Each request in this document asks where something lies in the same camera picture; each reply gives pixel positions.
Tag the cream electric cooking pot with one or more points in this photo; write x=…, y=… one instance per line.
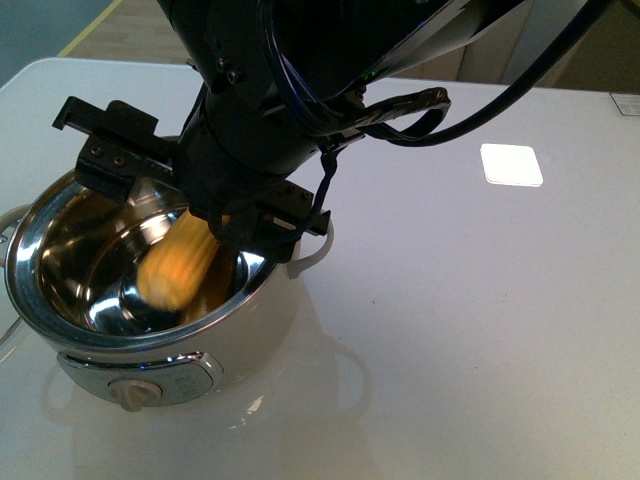
x=72, y=273

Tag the yellow corn cob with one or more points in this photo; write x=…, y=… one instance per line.
x=171, y=273

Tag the beige chair right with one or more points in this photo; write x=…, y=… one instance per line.
x=506, y=51

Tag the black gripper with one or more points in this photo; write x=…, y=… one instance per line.
x=230, y=163

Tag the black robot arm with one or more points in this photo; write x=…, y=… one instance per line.
x=282, y=81

